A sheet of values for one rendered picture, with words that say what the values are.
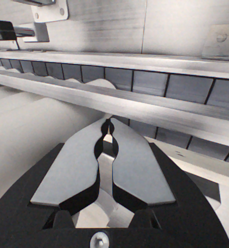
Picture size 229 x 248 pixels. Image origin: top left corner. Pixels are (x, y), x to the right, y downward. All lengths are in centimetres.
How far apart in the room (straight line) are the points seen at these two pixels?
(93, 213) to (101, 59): 30
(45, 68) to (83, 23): 9
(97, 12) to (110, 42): 4
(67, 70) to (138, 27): 11
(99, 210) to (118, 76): 28
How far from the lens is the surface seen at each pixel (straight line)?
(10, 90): 20
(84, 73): 19
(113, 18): 22
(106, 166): 27
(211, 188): 25
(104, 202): 35
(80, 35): 26
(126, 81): 16
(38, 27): 22
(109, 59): 17
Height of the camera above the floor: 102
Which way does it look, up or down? 47 degrees down
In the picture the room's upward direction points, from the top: 133 degrees counter-clockwise
